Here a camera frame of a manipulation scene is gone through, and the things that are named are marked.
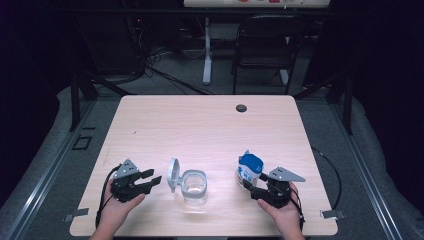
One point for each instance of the black metal frame stand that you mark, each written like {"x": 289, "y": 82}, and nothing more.
{"x": 348, "y": 106}
{"x": 75, "y": 100}

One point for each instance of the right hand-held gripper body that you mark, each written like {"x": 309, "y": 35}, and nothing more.
{"x": 278, "y": 195}

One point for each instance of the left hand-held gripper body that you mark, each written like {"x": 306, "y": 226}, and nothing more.
{"x": 126, "y": 190}

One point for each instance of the black folding chair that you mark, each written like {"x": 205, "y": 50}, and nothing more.
{"x": 263, "y": 50}

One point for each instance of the white and blue food pouch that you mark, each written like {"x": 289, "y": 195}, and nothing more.
{"x": 250, "y": 166}

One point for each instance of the dark equipment cabinet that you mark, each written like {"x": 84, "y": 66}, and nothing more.
{"x": 113, "y": 50}

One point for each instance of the white desk leg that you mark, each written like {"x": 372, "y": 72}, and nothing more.
{"x": 207, "y": 66}
{"x": 284, "y": 77}

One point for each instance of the aluminium floor rail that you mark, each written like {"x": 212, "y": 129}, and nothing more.
{"x": 373, "y": 186}
{"x": 45, "y": 176}

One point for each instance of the person's left hand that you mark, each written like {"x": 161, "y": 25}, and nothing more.
{"x": 115, "y": 216}

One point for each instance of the person's right hand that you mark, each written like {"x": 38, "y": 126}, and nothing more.
{"x": 286, "y": 220}

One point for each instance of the dark round table grommet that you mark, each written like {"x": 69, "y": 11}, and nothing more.
{"x": 241, "y": 108}

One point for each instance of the grey bracket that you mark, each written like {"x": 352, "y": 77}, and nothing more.
{"x": 77, "y": 213}
{"x": 333, "y": 214}

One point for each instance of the clear container with white lid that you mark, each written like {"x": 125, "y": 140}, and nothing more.
{"x": 173, "y": 173}

